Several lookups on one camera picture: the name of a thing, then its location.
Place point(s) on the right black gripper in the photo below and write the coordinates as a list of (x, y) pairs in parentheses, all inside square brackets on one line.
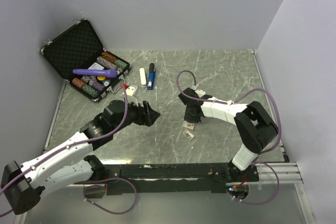
[(188, 118)]

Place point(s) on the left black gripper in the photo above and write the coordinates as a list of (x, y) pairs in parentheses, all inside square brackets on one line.
[(146, 115)]

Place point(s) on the staple box with red label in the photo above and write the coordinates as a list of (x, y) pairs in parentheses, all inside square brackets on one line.
[(188, 125)]

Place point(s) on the small white staple box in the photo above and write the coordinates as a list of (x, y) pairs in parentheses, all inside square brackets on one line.
[(189, 135)]

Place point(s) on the white stapler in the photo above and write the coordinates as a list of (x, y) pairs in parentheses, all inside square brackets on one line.
[(143, 77)]

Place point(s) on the blue stapler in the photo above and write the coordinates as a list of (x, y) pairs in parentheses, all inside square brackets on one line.
[(151, 76)]

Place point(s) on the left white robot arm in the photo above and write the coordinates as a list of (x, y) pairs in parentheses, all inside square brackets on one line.
[(25, 184)]

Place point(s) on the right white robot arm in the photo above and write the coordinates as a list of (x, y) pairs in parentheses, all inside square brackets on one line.
[(255, 126)]

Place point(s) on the black poker chip case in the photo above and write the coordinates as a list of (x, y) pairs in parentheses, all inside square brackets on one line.
[(79, 47)]

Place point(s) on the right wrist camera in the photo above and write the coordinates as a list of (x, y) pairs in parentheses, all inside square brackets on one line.
[(200, 93)]

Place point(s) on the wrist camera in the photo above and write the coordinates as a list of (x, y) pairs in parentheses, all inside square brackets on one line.
[(200, 93), (132, 93)]

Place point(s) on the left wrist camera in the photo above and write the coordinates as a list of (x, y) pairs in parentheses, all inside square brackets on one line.
[(132, 93)]

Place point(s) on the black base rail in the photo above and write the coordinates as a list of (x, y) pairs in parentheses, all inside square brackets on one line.
[(168, 178)]

